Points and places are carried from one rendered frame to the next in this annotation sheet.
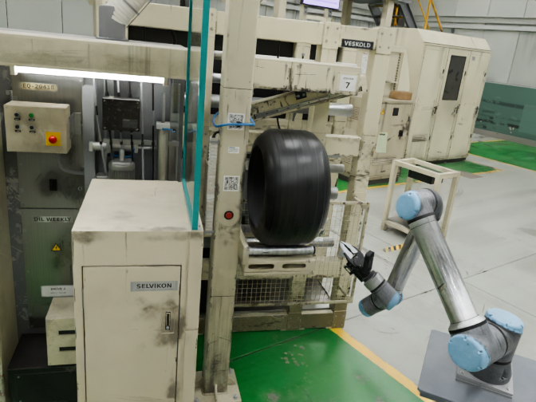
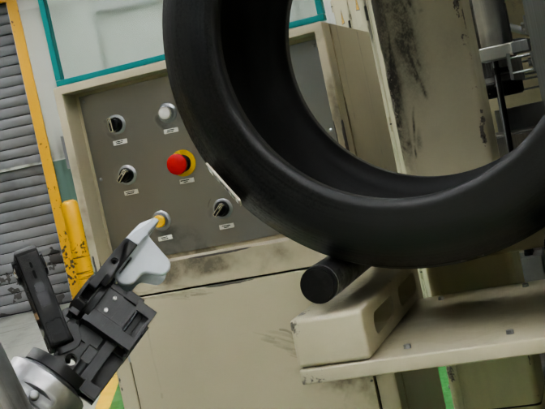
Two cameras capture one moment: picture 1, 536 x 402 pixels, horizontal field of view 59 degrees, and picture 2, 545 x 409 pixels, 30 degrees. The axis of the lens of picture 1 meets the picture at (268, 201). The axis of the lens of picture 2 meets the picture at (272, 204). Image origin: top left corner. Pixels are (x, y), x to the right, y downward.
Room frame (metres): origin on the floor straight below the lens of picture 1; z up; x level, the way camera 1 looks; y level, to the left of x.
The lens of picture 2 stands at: (2.81, -1.25, 1.06)
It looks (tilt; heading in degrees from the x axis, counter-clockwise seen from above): 3 degrees down; 123
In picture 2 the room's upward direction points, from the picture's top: 12 degrees counter-clockwise
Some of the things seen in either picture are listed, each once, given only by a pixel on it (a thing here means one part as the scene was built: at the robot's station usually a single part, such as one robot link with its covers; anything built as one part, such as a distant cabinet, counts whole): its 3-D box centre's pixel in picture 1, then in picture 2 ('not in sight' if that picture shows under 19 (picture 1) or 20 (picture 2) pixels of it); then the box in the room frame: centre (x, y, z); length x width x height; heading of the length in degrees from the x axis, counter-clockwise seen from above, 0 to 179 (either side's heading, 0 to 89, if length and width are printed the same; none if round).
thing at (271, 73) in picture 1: (297, 75); not in sight; (2.60, -0.09, 1.71); 0.61 x 0.25 x 0.15; 105
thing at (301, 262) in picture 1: (277, 262); (362, 307); (2.14, -0.08, 0.84); 0.36 x 0.09 x 0.06; 105
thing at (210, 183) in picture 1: (211, 187); not in sight; (2.14, 0.27, 1.19); 0.05 x 0.04 x 0.48; 15
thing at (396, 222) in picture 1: (418, 201); not in sight; (4.89, -1.61, 0.40); 0.60 x 0.35 x 0.80; 37
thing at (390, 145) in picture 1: (373, 139); not in sight; (7.13, -1.49, 0.62); 0.91 x 0.58 x 1.25; 127
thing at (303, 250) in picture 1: (280, 250); (351, 260); (2.14, -0.09, 0.90); 0.35 x 0.05 x 0.05; 105
